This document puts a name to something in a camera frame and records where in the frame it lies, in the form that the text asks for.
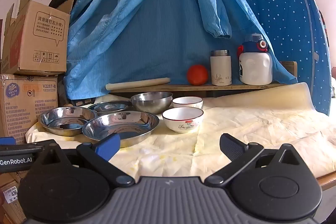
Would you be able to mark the cardboard box with blue logo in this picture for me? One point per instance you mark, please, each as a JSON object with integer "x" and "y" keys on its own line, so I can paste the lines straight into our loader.
{"x": 29, "y": 108}

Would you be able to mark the large stainless steel plate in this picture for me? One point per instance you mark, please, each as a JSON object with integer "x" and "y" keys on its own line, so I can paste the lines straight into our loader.
{"x": 131, "y": 124}

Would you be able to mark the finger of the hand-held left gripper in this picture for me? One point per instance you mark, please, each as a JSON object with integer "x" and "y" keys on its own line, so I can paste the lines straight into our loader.
{"x": 7, "y": 141}
{"x": 31, "y": 146}

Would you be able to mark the white water bottle blue lid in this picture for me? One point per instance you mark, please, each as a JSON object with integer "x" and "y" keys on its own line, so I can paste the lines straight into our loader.
{"x": 256, "y": 69}

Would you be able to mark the cardboard box with white label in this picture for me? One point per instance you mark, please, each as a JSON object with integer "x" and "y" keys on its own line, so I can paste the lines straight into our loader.
{"x": 10, "y": 204}

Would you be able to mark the open brown cardboard box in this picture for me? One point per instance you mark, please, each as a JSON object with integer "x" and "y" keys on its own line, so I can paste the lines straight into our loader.
{"x": 39, "y": 37}

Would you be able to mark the cream rolling pin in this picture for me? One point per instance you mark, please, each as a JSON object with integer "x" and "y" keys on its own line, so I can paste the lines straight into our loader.
{"x": 136, "y": 83}

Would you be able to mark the white ceramic bowl red rim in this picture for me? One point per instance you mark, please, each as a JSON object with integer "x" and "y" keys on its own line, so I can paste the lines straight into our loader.
{"x": 187, "y": 101}
{"x": 183, "y": 121}

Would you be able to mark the beige thermos cup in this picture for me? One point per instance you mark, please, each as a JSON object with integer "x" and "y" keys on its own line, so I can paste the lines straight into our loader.
{"x": 221, "y": 69}

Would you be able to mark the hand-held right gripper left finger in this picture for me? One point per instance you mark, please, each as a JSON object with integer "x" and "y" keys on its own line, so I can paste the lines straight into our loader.
{"x": 107, "y": 146}

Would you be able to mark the light blue lab coat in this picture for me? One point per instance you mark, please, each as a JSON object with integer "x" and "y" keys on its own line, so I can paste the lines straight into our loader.
{"x": 157, "y": 29}

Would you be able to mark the wooden shelf board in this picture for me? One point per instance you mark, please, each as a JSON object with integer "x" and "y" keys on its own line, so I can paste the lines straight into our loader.
{"x": 183, "y": 87}

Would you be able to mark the wooden table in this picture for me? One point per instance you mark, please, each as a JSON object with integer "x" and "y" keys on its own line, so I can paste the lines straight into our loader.
{"x": 328, "y": 182}

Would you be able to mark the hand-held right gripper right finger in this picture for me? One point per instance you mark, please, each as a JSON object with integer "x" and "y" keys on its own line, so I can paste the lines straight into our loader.
{"x": 232, "y": 147}

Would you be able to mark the cream tablecloth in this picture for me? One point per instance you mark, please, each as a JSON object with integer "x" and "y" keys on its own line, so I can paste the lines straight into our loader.
{"x": 249, "y": 129}

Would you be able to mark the stainless steel bowl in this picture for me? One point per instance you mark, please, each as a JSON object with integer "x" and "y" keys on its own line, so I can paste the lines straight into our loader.
{"x": 152, "y": 104}

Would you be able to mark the red tomato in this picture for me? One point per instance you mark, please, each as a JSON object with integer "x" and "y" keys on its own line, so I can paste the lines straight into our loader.
{"x": 197, "y": 75}

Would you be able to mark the blue polka-dot cloth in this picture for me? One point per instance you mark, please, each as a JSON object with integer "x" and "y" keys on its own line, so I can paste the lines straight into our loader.
{"x": 288, "y": 16}

